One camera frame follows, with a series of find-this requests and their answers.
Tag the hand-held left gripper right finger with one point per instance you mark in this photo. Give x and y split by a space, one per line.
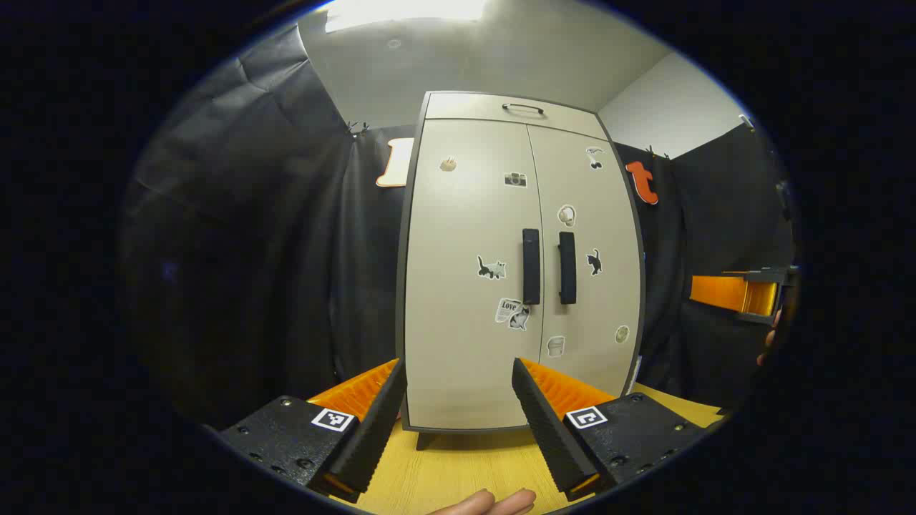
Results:
547 429

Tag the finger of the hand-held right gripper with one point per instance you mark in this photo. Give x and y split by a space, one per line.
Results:
723 292

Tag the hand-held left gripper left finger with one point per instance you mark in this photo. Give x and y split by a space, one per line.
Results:
372 429

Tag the grey shoe cabinet door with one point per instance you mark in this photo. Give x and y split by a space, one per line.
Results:
601 307
465 236

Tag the grey double-door shoe cabinet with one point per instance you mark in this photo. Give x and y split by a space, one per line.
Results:
411 214

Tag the black cloth clip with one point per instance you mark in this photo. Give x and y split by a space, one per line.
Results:
358 129
655 151

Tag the black backdrop cloth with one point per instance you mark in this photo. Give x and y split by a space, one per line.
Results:
250 214

